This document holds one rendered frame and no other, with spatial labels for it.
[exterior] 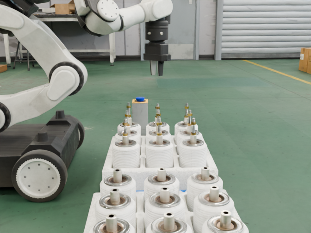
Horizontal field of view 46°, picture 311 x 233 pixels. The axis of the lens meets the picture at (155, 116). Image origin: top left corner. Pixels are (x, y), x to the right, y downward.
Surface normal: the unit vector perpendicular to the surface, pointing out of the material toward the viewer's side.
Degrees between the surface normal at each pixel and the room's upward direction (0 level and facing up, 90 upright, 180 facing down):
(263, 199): 0
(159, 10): 90
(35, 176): 90
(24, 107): 90
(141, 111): 90
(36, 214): 0
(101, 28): 142
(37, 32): 112
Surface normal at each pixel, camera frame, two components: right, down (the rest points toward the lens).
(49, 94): 0.06, 0.25
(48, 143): 0.00, -0.97
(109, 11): 0.55, -0.24
